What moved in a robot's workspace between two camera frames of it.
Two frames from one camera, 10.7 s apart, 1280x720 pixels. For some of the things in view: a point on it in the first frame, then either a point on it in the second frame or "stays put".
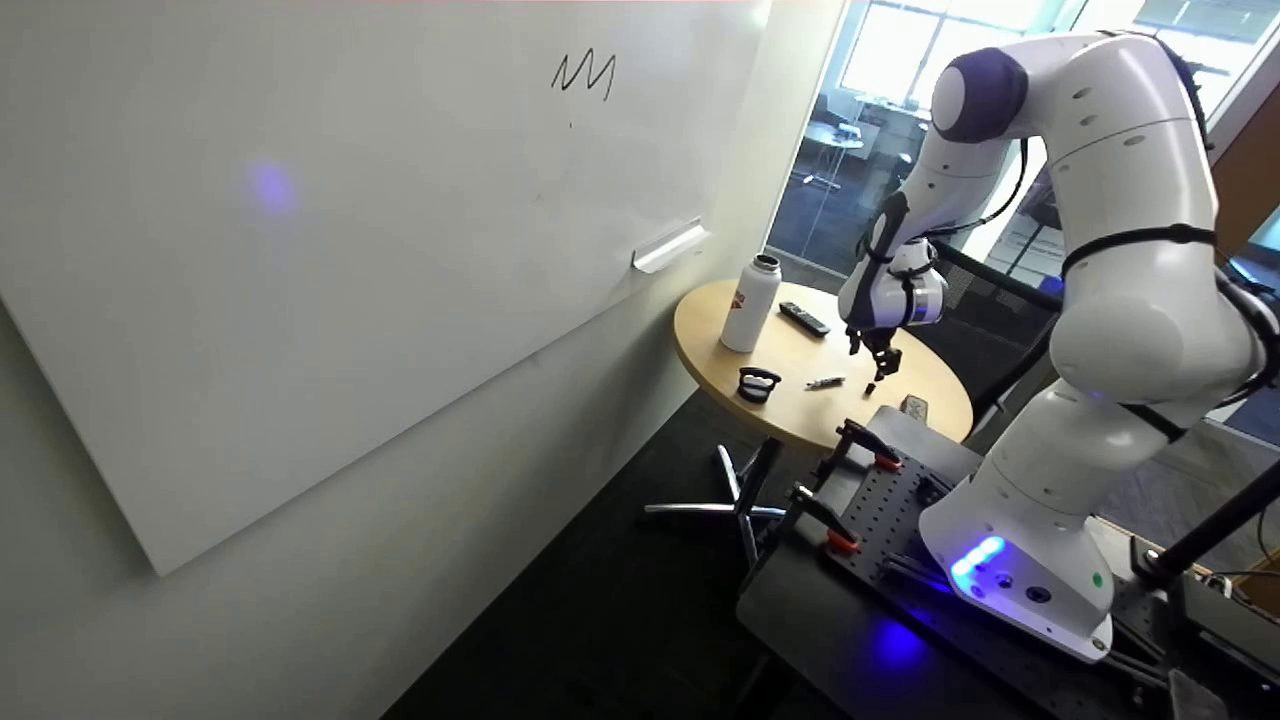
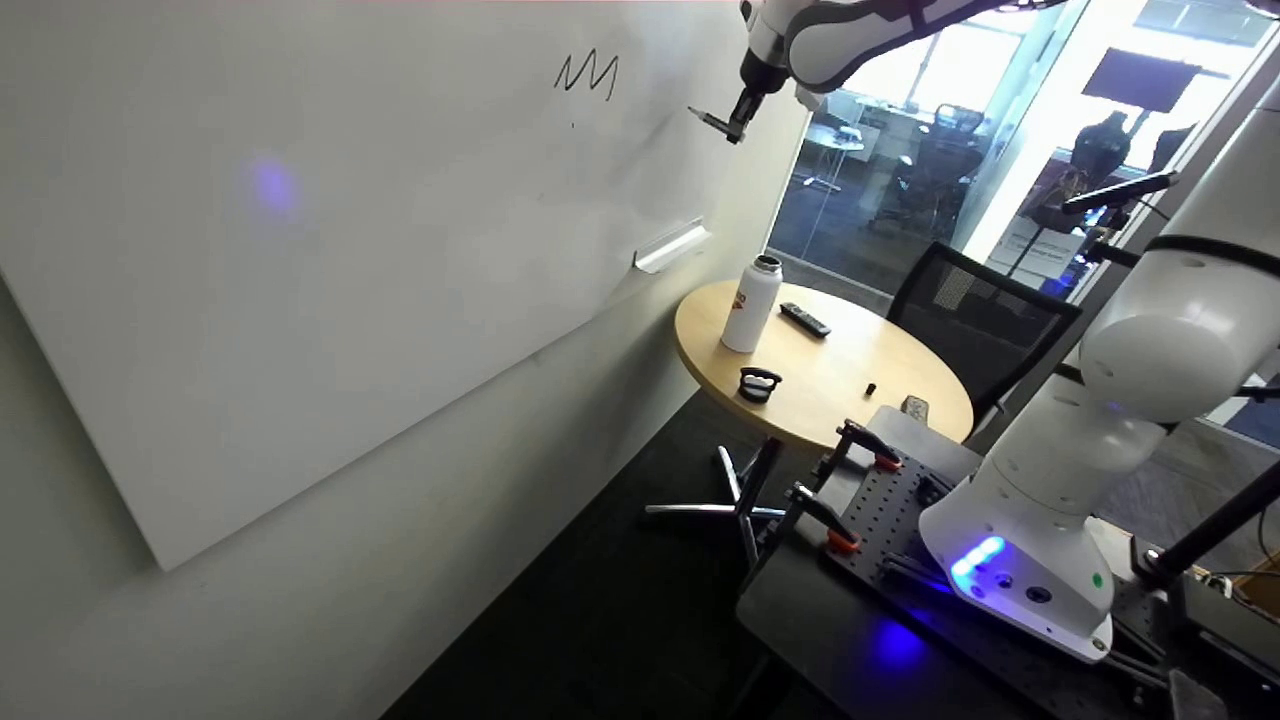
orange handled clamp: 863,437 stays put
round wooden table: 806,379 stays put
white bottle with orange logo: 749,304 stays put
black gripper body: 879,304 -> 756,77
